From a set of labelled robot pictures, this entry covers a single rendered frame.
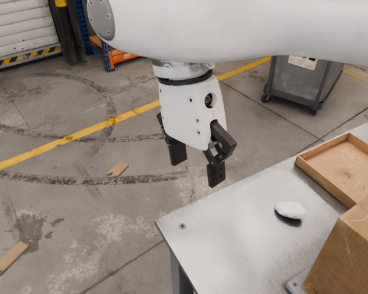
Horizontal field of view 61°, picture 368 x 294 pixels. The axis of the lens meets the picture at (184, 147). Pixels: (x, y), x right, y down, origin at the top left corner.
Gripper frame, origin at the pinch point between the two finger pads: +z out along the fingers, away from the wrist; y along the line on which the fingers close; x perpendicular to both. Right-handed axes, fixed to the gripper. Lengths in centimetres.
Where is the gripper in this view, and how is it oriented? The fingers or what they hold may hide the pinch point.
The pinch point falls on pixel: (196, 167)
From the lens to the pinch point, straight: 50.0
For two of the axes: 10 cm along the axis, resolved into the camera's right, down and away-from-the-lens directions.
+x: -7.7, 3.9, -5.1
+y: -6.3, -3.1, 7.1
